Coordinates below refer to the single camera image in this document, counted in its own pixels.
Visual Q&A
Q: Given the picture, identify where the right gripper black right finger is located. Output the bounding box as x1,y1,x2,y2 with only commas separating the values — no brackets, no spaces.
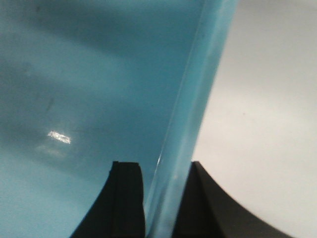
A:
172,161,288,238

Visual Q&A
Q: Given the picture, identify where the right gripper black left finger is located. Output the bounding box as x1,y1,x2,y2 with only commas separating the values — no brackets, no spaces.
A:
71,161,146,238

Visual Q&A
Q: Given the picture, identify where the light blue plastic box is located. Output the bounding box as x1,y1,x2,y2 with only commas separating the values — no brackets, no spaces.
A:
0,0,237,238

